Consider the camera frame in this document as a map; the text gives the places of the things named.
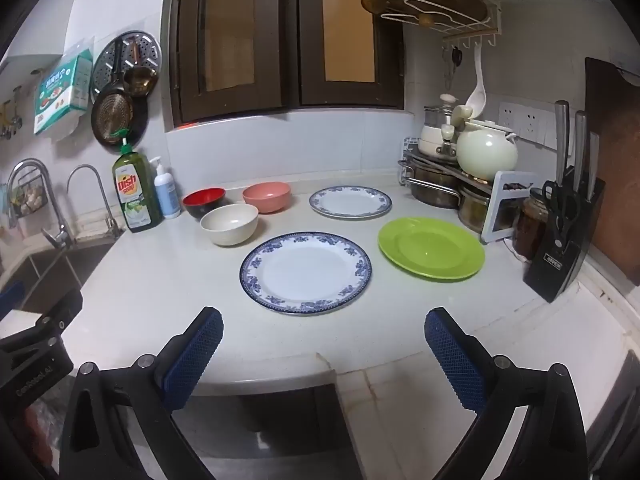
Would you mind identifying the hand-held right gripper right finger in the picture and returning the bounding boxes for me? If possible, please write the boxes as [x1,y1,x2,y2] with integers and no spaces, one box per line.
[424,306,588,480]

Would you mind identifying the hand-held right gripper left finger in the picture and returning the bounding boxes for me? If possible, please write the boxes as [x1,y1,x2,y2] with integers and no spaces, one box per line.
[59,306,224,480]

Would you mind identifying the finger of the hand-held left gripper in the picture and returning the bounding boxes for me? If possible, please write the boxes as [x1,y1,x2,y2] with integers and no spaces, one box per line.
[0,287,84,354]
[0,280,27,313]

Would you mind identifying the green plate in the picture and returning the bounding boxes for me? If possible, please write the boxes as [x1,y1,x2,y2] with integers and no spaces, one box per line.
[378,217,486,282]

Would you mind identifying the large blue floral plate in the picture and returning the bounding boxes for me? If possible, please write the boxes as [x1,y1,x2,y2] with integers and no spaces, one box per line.
[239,232,373,317]

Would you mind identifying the cream bowl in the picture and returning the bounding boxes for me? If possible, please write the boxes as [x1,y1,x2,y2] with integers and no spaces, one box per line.
[200,204,260,247]

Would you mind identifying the red and black bowl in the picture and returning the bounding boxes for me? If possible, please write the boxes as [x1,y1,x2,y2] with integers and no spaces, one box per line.
[182,187,227,221]

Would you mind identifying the pink bowl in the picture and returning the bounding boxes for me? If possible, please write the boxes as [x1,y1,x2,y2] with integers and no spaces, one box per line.
[242,182,292,215]

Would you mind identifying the small blue floral plate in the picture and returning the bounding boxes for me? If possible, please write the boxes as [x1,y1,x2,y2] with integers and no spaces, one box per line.
[308,185,393,220]

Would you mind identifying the steel sink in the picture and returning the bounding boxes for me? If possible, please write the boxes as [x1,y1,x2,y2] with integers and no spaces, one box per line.
[0,240,116,321]

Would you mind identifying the tall chrome faucet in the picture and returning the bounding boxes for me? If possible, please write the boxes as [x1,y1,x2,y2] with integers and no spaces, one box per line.
[6,158,75,250]

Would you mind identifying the slim chrome faucet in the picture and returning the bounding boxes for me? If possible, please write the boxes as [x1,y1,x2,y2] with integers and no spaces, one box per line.
[66,164,125,241]

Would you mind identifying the black knife block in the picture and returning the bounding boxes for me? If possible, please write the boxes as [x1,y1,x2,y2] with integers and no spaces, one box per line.
[522,177,606,304]

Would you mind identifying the green dish soap bottle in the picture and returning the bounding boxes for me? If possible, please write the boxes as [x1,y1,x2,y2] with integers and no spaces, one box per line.
[111,132,163,234]

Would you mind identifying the small steel pot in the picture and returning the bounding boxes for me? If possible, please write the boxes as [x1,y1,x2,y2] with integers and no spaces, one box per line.
[457,185,496,233]

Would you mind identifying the white stand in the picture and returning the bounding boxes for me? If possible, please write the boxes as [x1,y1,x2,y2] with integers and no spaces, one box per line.
[481,170,540,244]

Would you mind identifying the glass jar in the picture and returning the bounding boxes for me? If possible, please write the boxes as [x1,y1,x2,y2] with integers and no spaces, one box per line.
[512,187,551,261]

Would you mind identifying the white pump bottle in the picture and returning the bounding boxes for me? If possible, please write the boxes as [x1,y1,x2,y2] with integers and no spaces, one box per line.
[149,156,182,219]

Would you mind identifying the large steel pot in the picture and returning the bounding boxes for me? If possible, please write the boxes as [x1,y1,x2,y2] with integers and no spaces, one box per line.
[407,160,463,209]

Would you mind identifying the black kitchen scissors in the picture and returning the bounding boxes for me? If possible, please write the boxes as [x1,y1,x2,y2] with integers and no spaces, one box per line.
[542,180,581,241]

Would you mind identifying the metal pot rack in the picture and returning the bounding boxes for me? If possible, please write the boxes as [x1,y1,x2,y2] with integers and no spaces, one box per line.
[398,136,501,196]

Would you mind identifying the bronze frying pan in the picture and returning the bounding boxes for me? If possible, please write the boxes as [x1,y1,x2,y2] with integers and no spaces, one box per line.
[91,40,136,145]

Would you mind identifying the cream enamel kettle pot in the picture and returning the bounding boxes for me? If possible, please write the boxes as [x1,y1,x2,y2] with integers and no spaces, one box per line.
[456,119,519,182]

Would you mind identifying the black round pan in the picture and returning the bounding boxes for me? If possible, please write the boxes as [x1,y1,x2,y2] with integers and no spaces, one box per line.
[102,95,150,155]

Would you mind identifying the paper towel packet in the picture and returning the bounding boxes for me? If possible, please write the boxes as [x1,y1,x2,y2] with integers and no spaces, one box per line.
[33,37,96,142]

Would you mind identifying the white pot with glass lid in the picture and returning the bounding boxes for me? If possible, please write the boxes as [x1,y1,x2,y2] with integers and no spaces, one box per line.
[417,92,461,158]

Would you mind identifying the brass ladle pot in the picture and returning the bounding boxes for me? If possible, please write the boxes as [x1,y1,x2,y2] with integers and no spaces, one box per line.
[122,40,160,97]

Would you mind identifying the dark wooden board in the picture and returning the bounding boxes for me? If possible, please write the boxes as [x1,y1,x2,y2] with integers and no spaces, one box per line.
[584,56,640,286]

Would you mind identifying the white hanging spoon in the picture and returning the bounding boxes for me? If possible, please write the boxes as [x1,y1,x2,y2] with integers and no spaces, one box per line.
[465,42,488,116]

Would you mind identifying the round metal steamer tray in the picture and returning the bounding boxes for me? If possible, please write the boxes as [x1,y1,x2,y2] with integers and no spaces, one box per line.
[90,31,163,106]

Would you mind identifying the hanging black scissors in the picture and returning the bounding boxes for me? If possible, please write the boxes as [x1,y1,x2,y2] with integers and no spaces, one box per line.
[442,45,463,91]

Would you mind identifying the dark wooden window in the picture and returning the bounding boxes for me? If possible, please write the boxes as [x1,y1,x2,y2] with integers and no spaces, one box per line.
[167,0,405,128]

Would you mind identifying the wire hanging basket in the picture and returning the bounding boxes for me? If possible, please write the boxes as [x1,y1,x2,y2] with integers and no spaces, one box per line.
[5,170,51,218]

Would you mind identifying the brass wall pipe valves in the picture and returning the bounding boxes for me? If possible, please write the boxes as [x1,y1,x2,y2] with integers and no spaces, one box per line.
[0,85,23,141]

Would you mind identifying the steel handled knife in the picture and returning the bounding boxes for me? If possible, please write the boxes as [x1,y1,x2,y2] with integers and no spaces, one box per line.
[554,100,571,171]
[572,110,588,193]
[587,132,601,196]

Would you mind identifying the white wall socket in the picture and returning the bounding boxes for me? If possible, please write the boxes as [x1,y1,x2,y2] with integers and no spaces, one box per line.
[497,101,558,150]

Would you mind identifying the white wire wall rack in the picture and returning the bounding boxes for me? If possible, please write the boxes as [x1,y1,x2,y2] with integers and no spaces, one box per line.
[352,0,505,51]

